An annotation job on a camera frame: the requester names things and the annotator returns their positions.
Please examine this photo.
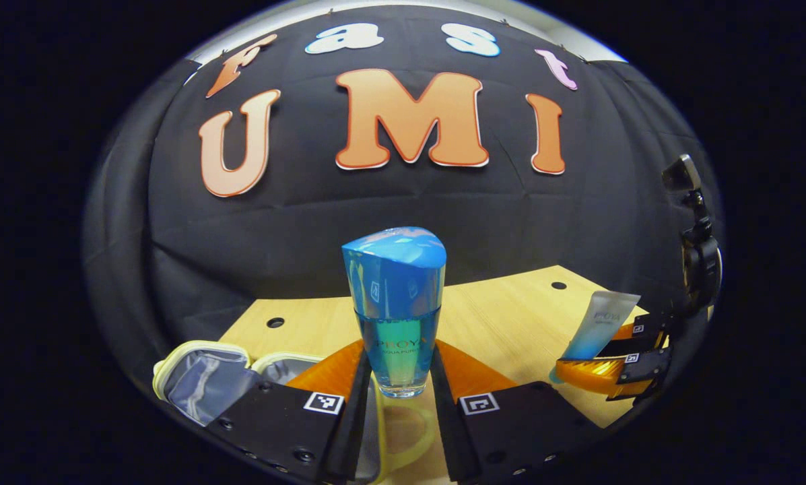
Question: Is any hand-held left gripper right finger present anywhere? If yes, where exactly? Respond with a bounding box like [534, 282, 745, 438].
[431, 339, 619, 484]

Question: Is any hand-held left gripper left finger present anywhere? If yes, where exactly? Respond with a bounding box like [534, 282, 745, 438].
[204, 340, 376, 484]

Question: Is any pale blue skin care tube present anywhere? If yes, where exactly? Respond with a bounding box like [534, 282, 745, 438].
[549, 291, 642, 385]

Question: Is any blue capped glass bottle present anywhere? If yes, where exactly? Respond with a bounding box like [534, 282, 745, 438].
[341, 226, 448, 399]

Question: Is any small cream suitcase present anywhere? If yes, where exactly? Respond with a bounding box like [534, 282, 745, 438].
[152, 340, 437, 484]

